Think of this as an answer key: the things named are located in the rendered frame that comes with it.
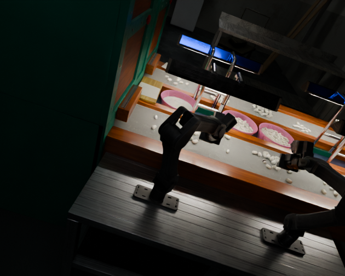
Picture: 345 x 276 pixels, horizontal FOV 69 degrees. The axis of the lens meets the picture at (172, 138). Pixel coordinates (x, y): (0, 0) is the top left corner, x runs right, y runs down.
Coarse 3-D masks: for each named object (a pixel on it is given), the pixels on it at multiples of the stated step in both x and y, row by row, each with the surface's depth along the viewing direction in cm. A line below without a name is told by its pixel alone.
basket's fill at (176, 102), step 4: (168, 96) 177; (164, 100) 170; (168, 100) 171; (172, 100) 175; (176, 100) 175; (180, 100) 178; (172, 104) 169; (176, 104) 170; (180, 104) 172; (184, 104) 175; (188, 104) 176; (188, 108) 173; (192, 108) 174
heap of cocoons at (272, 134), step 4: (264, 128) 183; (264, 132) 177; (268, 132) 180; (272, 132) 181; (276, 132) 184; (268, 136) 175; (272, 136) 176; (276, 136) 177; (280, 136) 181; (272, 140) 172; (276, 140) 174; (280, 140) 176; (284, 140) 181; (288, 140) 178; (280, 144) 170; (284, 144) 172; (288, 144) 174
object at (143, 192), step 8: (136, 192) 108; (144, 192) 109; (152, 192) 105; (160, 192) 103; (144, 200) 106; (152, 200) 106; (160, 200) 106; (168, 200) 109; (176, 200) 112; (168, 208) 107; (176, 208) 107
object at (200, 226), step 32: (128, 160) 123; (96, 192) 102; (128, 192) 107; (192, 192) 119; (224, 192) 126; (96, 224) 93; (128, 224) 96; (160, 224) 100; (192, 224) 105; (224, 224) 110; (256, 224) 116; (192, 256) 95; (224, 256) 97; (256, 256) 102; (288, 256) 107; (320, 256) 113
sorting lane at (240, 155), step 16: (144, 112) 148; (160, 112) 154; (128, 128) 131; (144, 128) 136; (192, 144) 138; (208, 144) 143; (224, 144) 148; (240, 144) 154; (224, 160) 135; (240, 160) 140; (256, 160) 145; (272, 176) 138; (288, 176) 143; (304, 176) 148; (320, 192) 140
